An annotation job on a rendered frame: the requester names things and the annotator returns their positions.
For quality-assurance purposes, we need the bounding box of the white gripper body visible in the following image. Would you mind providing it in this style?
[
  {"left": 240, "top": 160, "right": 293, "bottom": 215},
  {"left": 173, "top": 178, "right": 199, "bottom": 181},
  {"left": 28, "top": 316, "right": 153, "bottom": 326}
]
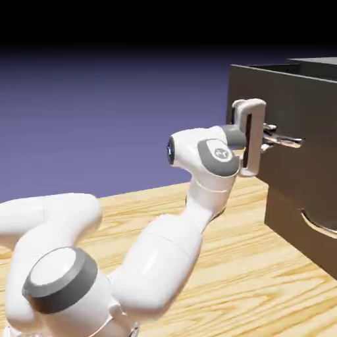
[{"left": 238, "top": 98, "right": 267, "bottom": 177}]

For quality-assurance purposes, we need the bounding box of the curved silver drawer handle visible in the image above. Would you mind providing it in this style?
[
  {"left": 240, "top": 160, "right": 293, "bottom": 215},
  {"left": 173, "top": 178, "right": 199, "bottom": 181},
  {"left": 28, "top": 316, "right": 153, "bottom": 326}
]
[
  {"left": 262, "top": 133, "right": 306, "bottom": 149},
  {"left": 299, "top": 208, "right": 337, "bottom": 236}
]

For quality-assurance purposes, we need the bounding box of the dark grey drawer front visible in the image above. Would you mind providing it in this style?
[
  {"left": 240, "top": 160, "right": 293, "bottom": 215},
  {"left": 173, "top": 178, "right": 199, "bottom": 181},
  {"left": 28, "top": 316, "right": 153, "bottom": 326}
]
[
  {"left": 264, "top": 183, "right": 337, "bottom": 282},
  {"left": 225, "top": 63, "right": 337, "bottom": 213}
]

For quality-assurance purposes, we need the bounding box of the dark grey cabinet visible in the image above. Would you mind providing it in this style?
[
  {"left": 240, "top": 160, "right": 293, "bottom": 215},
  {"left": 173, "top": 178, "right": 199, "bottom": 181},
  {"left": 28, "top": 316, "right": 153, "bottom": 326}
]
[{"left": 225, "top": 56, "right": 337, "bottom": 282}]

